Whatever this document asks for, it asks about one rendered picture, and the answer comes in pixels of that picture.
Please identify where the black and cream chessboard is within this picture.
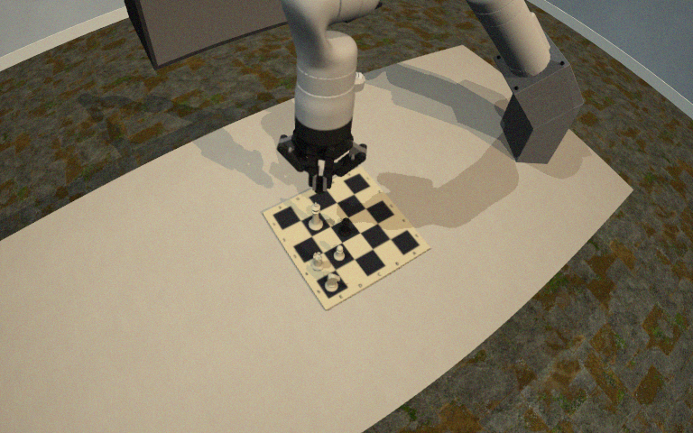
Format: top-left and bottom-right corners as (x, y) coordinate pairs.
(263, 166), (430, 310)

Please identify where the white pawn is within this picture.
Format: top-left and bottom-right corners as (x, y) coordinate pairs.
(334, 245), (345, 261)

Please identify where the white knight chess piece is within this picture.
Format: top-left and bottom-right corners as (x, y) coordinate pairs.
(325, 273), (340, 292)

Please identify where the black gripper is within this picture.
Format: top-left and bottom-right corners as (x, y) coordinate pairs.
(277, 116), (367, 192)

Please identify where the white rook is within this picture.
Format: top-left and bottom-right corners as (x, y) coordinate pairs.
(311, 253), (324, 272)

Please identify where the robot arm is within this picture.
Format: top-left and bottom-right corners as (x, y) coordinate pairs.
(281, 0), (550, 131)

